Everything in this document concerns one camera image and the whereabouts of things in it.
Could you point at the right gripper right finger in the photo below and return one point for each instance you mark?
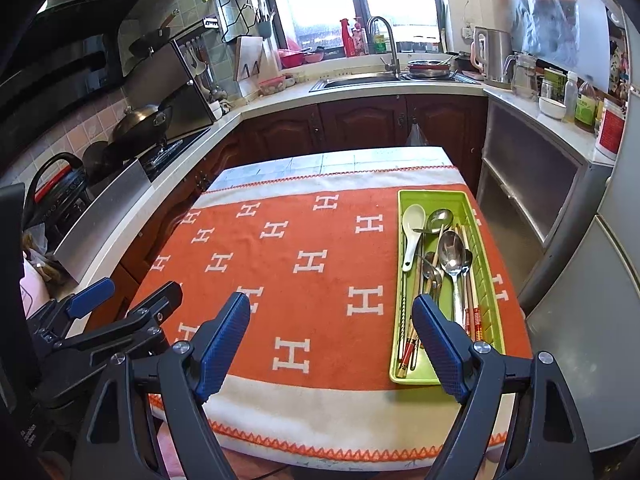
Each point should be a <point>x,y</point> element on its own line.
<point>545,439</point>

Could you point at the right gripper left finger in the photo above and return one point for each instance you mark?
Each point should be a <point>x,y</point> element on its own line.
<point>117,440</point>

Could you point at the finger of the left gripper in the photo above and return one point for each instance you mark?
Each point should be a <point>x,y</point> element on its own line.
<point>55,318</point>
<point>139,334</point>

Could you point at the cream chopstick red band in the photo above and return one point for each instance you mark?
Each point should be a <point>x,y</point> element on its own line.
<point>472,314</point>

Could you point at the wide steel soup spoon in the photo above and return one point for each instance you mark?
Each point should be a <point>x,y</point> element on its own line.
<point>432,274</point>

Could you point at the large steel spoon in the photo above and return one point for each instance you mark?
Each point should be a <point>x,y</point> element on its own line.
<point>451,254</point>

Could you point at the steel chopstick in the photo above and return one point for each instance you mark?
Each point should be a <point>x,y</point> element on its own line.
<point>402,319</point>

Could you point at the white ceramic spoon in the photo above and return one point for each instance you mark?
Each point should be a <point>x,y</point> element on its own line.
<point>412,222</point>

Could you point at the small steel spoon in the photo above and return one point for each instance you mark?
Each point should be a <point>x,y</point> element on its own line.
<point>467,262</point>

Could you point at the steel fork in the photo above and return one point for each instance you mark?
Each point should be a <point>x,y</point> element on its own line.
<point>424,282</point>

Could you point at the medium steel spoon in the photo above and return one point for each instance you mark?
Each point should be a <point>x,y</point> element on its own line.
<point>437,222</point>

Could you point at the steel kitchen faucet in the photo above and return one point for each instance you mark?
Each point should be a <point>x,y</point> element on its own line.
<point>383,41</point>

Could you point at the white refrigerator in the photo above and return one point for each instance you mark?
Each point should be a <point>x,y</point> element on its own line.
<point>589,319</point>

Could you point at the orange H-pattern cloth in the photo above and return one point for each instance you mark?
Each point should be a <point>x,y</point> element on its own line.
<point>317,256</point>

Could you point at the black wok pan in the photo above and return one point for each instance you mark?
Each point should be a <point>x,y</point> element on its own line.
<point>138,130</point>

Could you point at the green plastic utensil tray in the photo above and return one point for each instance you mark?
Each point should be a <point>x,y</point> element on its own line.
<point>421,372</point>

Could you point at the red white canister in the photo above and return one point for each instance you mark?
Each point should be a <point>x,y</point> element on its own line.
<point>610,131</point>

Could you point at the white bowl on counter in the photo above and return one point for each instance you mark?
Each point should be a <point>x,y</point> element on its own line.
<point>551,108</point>

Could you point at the red bottle on sill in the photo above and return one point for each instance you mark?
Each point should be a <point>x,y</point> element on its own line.
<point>348,42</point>

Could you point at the steel electric kettle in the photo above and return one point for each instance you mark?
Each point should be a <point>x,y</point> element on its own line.
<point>489,51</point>

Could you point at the black kettle red handle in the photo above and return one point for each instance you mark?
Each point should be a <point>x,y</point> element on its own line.
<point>60,202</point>

